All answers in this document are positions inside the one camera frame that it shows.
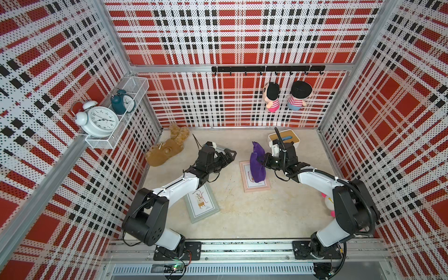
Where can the doll with blue clothes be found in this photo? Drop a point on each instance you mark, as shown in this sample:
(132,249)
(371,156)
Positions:
(299,92)

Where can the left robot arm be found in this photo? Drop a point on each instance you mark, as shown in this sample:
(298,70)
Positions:
(148,213)

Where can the green circuit board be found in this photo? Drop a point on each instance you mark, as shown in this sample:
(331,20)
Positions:
(173,269)

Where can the black hook rail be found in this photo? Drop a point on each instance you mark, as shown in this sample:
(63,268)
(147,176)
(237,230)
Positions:
(268,68)

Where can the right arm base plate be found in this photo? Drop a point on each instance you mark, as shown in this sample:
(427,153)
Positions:
(313,250)

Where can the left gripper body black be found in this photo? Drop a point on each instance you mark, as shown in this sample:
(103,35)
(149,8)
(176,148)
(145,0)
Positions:
(213,167)

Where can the white wire shelf basket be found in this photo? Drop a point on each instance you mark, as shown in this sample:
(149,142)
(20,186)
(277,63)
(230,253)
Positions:
(135,87)

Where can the purple cloth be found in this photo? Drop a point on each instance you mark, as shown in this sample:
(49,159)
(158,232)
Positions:
(257,168)

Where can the white pink plush toy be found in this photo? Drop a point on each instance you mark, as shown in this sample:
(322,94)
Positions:
(329,204)

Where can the brown plush toy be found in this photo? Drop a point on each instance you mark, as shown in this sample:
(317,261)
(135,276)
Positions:
(158,154)

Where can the white alarm clock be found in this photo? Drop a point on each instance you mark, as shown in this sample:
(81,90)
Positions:
(97,121)

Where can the pink picture frame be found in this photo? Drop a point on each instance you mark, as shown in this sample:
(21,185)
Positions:
(250,183)

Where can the white tissue box wooden lid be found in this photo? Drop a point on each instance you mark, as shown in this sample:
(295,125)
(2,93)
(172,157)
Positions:
(287,136)

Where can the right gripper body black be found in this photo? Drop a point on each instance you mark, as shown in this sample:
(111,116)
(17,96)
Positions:
(274,163)

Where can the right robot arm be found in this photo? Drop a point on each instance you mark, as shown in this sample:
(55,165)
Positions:
(355,212)

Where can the green picture frame near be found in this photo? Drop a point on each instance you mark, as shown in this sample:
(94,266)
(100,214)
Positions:
(201,204)

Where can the doll with pink clothes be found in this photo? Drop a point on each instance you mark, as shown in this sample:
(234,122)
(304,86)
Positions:
(270,96)

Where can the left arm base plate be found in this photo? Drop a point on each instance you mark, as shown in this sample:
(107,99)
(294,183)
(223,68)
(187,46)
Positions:
(186,251)

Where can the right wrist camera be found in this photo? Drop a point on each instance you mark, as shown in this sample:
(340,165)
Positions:
(275,150)

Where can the teal alarm clock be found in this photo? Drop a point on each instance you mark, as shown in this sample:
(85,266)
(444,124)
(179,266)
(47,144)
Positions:
(122,103)

